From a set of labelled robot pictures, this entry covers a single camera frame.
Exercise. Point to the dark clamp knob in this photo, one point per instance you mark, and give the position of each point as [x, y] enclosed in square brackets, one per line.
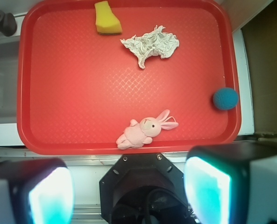
[8, 25]

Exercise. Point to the yellow green sponge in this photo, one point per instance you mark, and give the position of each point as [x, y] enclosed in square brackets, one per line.
[106, 22]

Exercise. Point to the blue foam ball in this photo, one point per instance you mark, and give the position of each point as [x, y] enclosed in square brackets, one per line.
[225, 99]

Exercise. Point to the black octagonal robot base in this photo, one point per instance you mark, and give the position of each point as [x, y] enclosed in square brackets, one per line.
[144, 189]

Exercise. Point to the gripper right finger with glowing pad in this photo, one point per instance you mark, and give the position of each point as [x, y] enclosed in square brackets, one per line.
[233, 183]

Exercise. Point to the pink plush bunny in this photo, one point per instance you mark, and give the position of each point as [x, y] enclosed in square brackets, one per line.
[141, 133]

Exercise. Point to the crumpled white paper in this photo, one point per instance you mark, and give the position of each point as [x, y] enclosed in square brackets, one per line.
[155, 43]

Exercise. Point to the red plastic tray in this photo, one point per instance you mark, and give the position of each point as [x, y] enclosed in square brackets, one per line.
[78, 90]

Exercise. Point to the brown cardboard box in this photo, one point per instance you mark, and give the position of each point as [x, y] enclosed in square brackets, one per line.
[260, 38]

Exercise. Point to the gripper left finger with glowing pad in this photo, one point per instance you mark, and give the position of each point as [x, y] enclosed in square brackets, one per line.
[36, 192]

